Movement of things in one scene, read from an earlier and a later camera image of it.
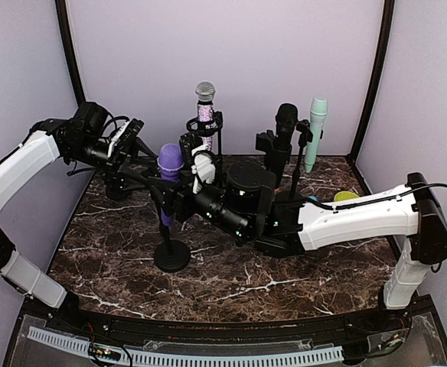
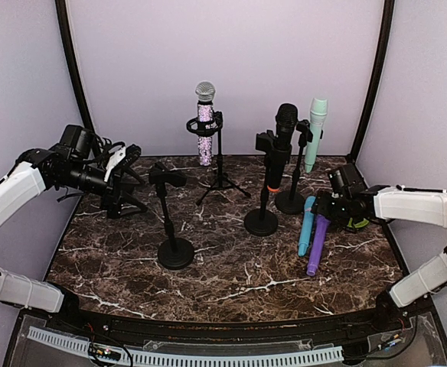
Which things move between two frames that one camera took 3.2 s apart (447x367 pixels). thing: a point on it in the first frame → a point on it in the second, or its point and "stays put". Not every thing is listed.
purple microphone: x=171 y=161 → x=319 y=235
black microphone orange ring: x=286 y=116 stays put
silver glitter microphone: x=205 y=93 stays put
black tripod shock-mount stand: x=207 y=128 stays put
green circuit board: x=103 y=352 stays put
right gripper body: x=181 y=198 → x=337 y=212
